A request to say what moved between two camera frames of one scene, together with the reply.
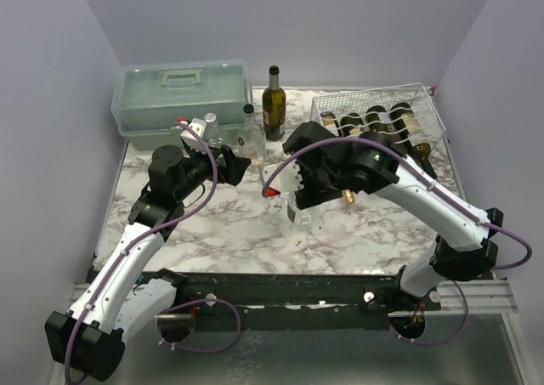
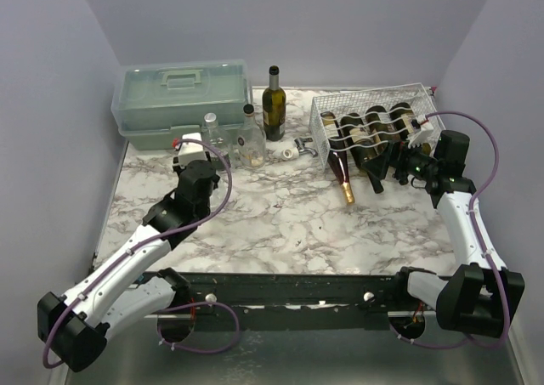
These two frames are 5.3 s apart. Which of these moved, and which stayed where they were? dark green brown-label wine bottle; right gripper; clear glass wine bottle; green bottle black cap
Moved: right gripper
Stayed: green bottle black cap; dark green brown-label wine bottle; clear glass wine bottle
